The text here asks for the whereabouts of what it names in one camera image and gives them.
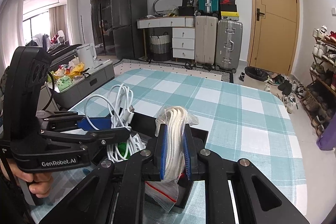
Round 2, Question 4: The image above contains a black cardboard box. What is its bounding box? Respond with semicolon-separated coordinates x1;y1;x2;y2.
86;111;210;214

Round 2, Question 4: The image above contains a grey white laundry basket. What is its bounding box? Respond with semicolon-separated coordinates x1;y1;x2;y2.
150;32;172;61

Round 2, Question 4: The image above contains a yellow wooden door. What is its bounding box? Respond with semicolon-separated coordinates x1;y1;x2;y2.
248;0;299;75

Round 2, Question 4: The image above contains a bag of thin white cord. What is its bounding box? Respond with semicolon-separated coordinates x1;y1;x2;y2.
145;106;199;213

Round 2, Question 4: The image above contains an oval vanity mirror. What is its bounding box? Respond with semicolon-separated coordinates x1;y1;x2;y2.
152;0;182;15

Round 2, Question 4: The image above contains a teal checkered tablecloth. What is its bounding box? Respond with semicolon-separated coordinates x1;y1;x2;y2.
28;68;308;224

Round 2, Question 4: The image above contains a grey low cabinet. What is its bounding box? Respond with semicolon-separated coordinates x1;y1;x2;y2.
53;60;115;109

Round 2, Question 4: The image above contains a white charging cable bundle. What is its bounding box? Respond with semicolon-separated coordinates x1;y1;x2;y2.
84;83;146;164

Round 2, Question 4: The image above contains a dark glass wardrobe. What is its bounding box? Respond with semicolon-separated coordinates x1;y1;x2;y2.
90;0;130;55

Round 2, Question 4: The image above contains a silver aluminium suitcase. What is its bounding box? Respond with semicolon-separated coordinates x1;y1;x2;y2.
215;19;243;73

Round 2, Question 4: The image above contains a yellow plastic bag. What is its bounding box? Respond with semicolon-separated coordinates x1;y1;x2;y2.
66;63;84;78

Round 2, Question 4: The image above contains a stack of shoe boxes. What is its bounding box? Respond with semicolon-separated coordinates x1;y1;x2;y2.
219;0;240;21

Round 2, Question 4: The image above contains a black trash bin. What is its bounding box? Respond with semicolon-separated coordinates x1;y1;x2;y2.
244;67;269;82

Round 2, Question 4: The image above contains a wooden shoe rack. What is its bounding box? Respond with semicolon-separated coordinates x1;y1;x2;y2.
301;26;335;138

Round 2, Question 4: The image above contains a white electric kettle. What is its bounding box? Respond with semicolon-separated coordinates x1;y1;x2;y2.
76;43;97;69

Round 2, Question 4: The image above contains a black bag on desk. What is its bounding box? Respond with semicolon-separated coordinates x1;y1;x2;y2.
178;0;195;16

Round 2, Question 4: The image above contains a beige suitcase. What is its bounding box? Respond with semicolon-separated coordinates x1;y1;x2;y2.
195;16;218;65

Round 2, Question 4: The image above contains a person's left hand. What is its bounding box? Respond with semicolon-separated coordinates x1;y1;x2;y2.
1;159;54;198

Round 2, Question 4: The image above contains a green white medicine sachet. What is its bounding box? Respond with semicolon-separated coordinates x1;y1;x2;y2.
116;134;146;160

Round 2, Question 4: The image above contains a dark grey refrigerator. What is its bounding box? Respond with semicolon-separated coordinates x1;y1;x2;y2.
110;0;147;59

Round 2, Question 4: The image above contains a purple bag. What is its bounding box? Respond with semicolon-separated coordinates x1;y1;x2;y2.
317;114;336;151

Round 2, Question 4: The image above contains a white drawer desk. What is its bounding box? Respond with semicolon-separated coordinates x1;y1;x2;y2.
137;16;195;60

